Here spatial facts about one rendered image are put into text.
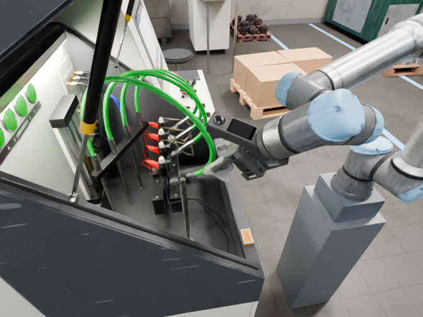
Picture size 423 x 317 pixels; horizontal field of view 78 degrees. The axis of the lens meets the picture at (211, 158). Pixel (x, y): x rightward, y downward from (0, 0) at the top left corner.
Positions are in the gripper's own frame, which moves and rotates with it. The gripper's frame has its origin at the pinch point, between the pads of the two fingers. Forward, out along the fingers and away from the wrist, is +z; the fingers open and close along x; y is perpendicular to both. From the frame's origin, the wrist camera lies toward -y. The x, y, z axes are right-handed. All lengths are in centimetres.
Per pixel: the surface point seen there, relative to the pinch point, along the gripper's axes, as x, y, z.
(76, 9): 25, -56, 26
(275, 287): 9, 107, 76
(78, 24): 23, -54, 30
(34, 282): -41.4, -13.0, 17.8
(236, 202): 5.9, 23.8, 20.0
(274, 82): 203, 57, 120
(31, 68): -7.0, -43.9, 11.2
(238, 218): 0.1, 25.1, 17.0
